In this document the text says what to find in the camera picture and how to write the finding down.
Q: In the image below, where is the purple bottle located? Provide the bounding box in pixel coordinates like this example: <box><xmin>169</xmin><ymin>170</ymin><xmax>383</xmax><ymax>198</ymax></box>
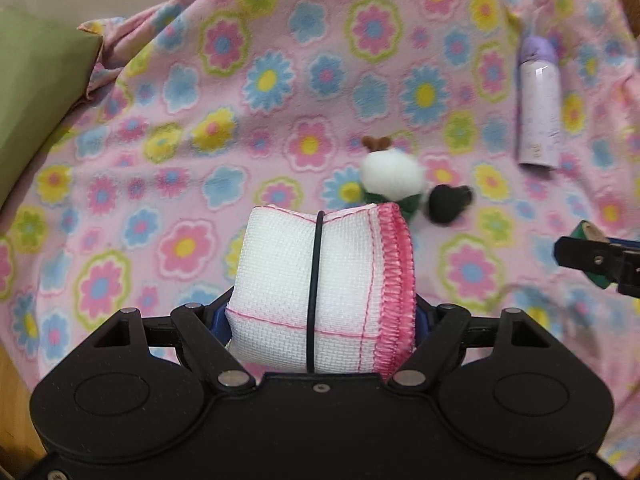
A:
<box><xmin>516</xmin><ymin>35</ymin><xmax>562</xmax><ymax>168</ymax></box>

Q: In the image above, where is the pink floral fleece blanket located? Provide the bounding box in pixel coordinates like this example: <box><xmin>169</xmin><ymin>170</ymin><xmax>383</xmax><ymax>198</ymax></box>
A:
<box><xmin>0</xmin><ymin>0</ymin><xmax>640</xmax><ymax>473</ymax></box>

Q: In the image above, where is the white cloth pink edge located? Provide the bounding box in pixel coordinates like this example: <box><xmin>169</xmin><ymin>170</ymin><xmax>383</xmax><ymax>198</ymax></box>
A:
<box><xmin>224</xmin><ymin>202</ymin><xmax>418</xmax><ymax>378</ymax></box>

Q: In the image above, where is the green cushion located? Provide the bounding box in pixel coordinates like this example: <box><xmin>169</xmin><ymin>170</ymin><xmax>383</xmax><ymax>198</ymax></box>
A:
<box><xmin>0</xmin><ymin>6</ymin><xmax>103</xmax><ymax>211</ymax></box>

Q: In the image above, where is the black makeup sponge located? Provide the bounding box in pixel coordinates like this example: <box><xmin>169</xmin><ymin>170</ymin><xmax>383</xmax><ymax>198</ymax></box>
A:
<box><xmin>427</xmin><ymin>184</ymin><xmax>475</xmax><ymax>226</ymax></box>

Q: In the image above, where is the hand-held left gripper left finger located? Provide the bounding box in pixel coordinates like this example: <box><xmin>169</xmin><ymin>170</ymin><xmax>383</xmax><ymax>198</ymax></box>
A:
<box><xmin>92</xmin><ymin>290</ymin><xmax>256</xmax><ymax>392</ymax></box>

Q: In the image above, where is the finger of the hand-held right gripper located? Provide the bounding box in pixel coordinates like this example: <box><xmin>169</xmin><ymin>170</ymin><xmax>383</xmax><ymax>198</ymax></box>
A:
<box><xmin>553</xmin><ymin>236</ymin><xmax>640</xmax><ymax>297</ymax></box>

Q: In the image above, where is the green tape roll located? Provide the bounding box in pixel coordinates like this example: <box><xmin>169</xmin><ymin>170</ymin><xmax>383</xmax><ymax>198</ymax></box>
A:
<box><xmin>569</xmin><ymin>220</ymin><xmax>620</xmax><ymax>291</ymax></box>

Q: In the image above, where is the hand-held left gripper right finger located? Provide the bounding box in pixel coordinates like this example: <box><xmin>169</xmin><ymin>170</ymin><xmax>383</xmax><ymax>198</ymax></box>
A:
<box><xmin>387</xmin><ymin>294</ymin><xmax>551</xmax><ymax>391</ymax></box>

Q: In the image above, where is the white and green plush toy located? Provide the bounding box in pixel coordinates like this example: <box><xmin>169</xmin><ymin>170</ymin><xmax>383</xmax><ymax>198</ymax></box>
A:
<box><xmin>357</xmin><ymin>135</ymin><xmax>426</xmax><ymax>221</ymax></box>

